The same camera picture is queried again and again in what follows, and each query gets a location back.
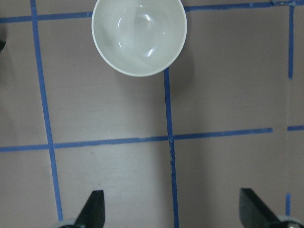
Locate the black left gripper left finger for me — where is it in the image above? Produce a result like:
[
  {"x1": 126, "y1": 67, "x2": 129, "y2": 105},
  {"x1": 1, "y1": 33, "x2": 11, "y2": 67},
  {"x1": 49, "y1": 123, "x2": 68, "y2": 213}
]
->
[{"x1": 74, "y1": 190, "x2": 105, "y2": 228}]

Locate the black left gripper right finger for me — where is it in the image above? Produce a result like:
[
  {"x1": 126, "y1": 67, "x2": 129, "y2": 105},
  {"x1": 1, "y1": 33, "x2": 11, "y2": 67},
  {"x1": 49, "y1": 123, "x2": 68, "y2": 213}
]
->
[{"x1": 239, "y1": 188, "x2": 280, "y2": 228}]

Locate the white ceramic bowl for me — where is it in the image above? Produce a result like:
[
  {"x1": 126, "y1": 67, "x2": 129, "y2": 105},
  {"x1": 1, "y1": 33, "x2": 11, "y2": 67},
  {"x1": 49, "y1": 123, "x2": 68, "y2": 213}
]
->
[{"x1": 91, "y1": 0, "x2": 187, "y2": 77}]

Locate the black dish rack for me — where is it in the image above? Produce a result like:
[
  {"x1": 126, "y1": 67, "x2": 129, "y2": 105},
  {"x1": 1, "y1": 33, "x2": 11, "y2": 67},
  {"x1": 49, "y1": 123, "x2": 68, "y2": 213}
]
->
[{"x1": 0, "y1": 40, "x2": 6, "y2": 52}]

